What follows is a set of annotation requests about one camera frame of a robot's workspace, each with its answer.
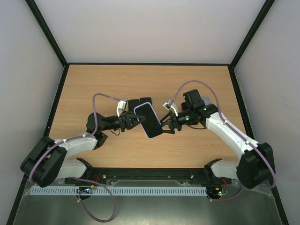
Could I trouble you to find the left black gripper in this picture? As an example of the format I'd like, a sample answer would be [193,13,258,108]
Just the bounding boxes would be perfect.
[101,111,146,133]

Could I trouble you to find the black bare phone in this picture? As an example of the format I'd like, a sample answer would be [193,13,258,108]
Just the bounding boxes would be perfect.
[127,99,140,113]

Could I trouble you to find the lilac phone case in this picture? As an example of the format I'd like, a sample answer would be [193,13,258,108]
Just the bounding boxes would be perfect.
[201,96,211,105]

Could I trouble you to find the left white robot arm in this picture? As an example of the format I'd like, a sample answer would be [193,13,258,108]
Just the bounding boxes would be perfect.
[20,112,146,188]

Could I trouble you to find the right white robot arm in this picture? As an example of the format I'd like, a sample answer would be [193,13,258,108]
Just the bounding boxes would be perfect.
[160,89,275,189]

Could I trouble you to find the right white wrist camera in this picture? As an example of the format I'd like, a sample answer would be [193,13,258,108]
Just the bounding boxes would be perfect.
[163,100,179,116]

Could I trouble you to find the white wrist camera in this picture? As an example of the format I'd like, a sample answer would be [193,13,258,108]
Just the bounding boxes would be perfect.
[163,100,179,116]
[116,99,128,117]

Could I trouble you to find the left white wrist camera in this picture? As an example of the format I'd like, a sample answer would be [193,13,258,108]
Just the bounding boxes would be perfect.
[116,99,128,117]

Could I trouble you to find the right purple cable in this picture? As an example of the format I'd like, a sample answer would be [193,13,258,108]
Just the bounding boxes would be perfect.
[167,80,277,203]

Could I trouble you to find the purple cable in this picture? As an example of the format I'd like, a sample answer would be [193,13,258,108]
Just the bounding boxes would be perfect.
[28,93,121,222]
[167,80,277,203]

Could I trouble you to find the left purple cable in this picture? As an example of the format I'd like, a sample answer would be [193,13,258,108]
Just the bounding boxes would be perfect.
[28,93,121,222]

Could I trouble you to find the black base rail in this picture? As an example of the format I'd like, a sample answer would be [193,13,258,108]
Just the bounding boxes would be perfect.
[65,167,233,188]

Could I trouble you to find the black metal frame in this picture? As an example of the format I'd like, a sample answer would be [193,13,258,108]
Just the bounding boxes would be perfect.
[7,0,289,225]

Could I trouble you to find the grey slotted cable duct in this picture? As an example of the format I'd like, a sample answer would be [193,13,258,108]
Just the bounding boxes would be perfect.
[29,186,207,196]

